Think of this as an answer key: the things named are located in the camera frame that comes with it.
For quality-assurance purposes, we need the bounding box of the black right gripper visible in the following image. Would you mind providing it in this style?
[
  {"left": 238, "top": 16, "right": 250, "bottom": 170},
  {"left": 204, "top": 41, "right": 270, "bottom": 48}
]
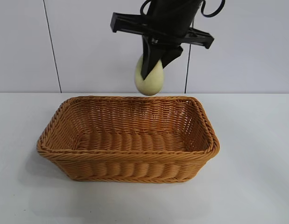
[{"left": 110, "top": 0, "right": 215, "bottom": 82}]

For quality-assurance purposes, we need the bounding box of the pale round egg yolk pastry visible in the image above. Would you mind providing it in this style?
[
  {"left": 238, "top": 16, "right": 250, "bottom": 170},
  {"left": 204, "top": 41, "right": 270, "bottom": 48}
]
[{"left": 134, "top": 55, "right": 164, "bottom": 96}]

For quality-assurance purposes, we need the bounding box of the woven wicker basket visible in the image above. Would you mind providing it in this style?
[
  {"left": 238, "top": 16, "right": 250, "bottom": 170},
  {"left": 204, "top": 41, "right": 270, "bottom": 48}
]
[{"left": 36, "top": 95, "right": 221, "bottom": 183}]

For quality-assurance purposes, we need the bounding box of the black cable loop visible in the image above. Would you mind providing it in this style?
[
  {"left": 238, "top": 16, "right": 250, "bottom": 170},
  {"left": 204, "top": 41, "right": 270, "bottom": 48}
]
[{"left": 199, "top": 0, "right": 227, "bottom": 17}]

